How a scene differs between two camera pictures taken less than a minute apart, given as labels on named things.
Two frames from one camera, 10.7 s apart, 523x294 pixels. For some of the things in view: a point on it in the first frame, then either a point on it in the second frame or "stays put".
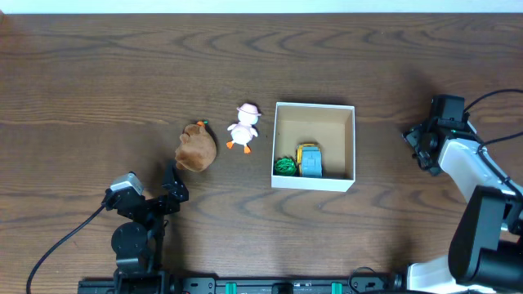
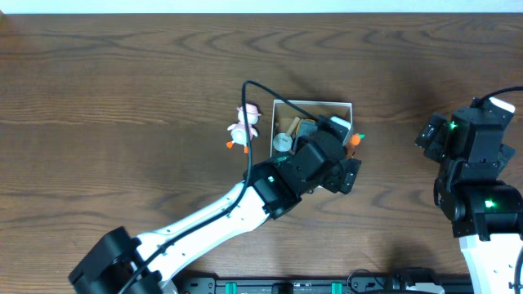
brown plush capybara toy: [197, 150] → [355, 141]
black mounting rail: [257, 286] stays put
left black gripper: [151, 202] → [347, 175]
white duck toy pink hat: [243, 131] stays put
